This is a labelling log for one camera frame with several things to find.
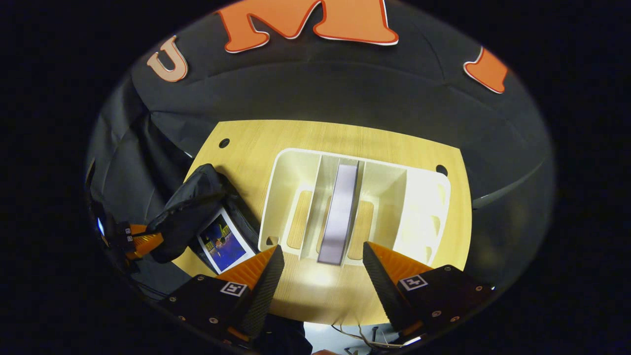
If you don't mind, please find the grey metal pole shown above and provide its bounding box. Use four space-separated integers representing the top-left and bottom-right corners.
471 160 545 209

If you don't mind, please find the bundle of thin cables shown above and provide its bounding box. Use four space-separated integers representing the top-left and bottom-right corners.
330 323 410 353

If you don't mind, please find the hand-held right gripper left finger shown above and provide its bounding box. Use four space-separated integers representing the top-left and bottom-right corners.
158 245 285 341

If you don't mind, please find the white plastic bookshelf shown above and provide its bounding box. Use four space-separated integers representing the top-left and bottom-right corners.
258 148 452 267

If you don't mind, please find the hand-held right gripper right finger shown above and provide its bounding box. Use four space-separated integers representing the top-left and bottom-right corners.
362 242 495 336

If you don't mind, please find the dark cloth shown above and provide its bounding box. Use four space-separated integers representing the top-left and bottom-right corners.
256 316 314 355

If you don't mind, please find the black schoolbag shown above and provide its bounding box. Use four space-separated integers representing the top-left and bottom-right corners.
146 164 262 276

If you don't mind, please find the white-bordered blue picture book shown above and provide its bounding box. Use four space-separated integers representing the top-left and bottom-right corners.
197 208 257 274

